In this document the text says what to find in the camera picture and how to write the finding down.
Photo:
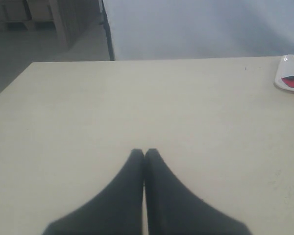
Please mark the white backdrop curtain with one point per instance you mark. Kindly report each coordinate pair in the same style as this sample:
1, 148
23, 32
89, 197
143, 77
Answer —
187, 29

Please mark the black curtain stand pole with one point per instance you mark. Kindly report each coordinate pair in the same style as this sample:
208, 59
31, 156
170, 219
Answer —
106, 26

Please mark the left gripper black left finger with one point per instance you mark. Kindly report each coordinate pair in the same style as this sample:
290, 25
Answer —
116, 210

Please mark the wooden background furniture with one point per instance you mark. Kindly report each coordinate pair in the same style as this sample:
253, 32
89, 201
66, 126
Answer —
70, 17

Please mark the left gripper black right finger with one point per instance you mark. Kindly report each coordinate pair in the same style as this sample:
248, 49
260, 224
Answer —
172, 209

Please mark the white rectangular plastic tray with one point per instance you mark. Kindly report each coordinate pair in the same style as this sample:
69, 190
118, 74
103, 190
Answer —
285, 68

